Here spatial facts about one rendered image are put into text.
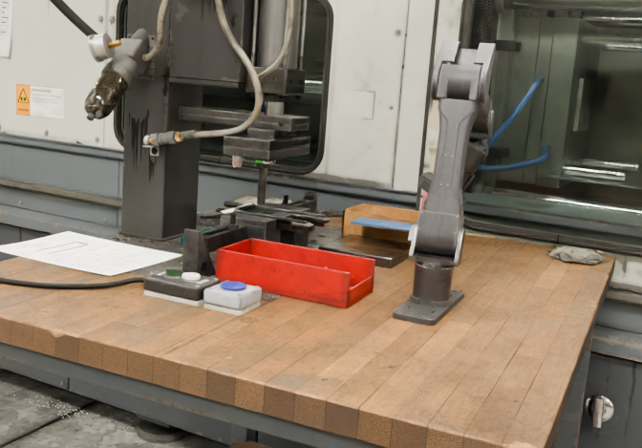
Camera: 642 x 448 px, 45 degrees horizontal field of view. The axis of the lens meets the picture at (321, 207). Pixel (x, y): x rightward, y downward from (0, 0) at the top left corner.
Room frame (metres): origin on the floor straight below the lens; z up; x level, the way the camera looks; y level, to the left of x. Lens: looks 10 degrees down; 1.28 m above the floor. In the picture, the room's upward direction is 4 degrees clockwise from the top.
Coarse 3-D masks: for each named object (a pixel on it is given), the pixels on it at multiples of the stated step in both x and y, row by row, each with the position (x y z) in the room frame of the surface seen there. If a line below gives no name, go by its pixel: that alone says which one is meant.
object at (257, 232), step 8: (224, 224) 1.50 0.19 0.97; (248, 224) 1.47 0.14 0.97; (248, 232) 1.47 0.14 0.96; (256, 232) 1.47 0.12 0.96; (264, 232) 1.46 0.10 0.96; (272, 232) 1.49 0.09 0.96; (280, 232) 1.52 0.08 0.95; (288, 232) 1.59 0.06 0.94; (296, 232) 1.59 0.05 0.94; (272, 240) 1.49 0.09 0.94; (280, 240) 1.60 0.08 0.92; (288, 240) 1.59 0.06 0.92; (296, 240) 1.59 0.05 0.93; (304, 240) 1.62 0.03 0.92
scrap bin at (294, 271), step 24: (264, 240) 1.41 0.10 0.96; (216, 264) 1.32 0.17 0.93; (240, 264) 1.30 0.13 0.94; (264, 264) 1.28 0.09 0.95; (288, 264) 1.26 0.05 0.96; (312, 264) 1.37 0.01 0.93; (336, 264) 1.35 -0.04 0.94; (360, 264) 1.33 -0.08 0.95; (264, 288) 1.28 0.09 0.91; (288, 288) 1.26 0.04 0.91; (312, 288) 1.24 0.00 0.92; (336, 288) 1.22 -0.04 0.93; (360, 288) 1.27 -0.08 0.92
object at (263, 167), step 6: (264, 102) 1.84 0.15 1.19; (258, 162) 1.84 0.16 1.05; (264, 168) 1.85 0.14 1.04; (264, 174) 1.85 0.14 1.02; (258, 180) 1.86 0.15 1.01; (264, 180) 1.85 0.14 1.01; (258, 186) 1.85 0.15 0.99; (264, 186) 1.85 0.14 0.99; (258, 192) 1.85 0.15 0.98; (264, 192) 1.85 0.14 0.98; (258, 198) 1.85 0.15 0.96; (264, 198) 1.85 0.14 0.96
